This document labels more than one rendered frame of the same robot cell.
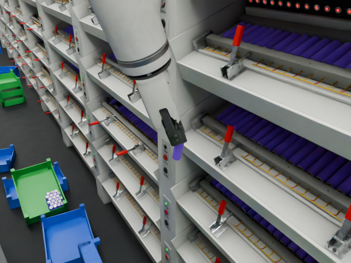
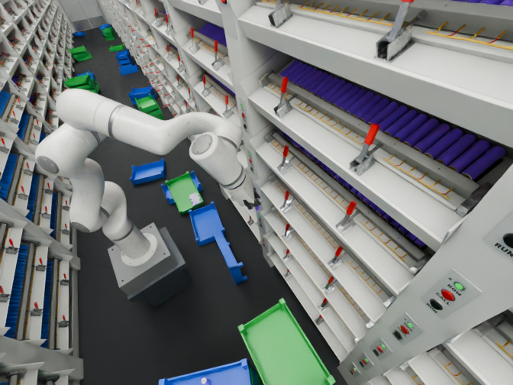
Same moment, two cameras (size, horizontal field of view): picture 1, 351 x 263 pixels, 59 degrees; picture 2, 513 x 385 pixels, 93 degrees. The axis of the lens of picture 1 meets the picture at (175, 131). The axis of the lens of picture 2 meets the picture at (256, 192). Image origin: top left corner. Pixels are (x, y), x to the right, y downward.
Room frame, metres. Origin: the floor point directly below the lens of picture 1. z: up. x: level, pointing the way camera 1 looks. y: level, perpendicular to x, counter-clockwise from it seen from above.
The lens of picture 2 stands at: (-0.03, -0.11, 1.46)
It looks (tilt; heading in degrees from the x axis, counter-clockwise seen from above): 46 degrees down; 10
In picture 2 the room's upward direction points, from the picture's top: 9 degrees counter-clockwise
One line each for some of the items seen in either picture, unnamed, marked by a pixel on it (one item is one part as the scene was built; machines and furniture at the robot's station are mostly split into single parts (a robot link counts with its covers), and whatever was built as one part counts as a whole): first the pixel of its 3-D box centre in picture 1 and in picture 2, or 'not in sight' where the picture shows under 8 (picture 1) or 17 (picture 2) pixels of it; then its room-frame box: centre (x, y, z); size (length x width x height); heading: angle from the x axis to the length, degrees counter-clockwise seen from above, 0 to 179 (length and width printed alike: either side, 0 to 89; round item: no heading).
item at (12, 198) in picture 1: (35, 183); (182, 187); (1.39, 0.78, 0.04); 0.30 x 0.20 x 0.08; 123
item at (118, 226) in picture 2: not in sight; (110, 209); (0.62, 0.68, 0.69); 0.19 x 0.12 x 0.24; 170
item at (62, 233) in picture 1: (68, 236); (206, 222); (1.01, 0.48, 0.04); 0.30 x 0.20 x 0.08; 25
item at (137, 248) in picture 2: not in sight; (130, 240); (0.59, 0.67, 0.48); 0.19 x 0.19 x 0.18
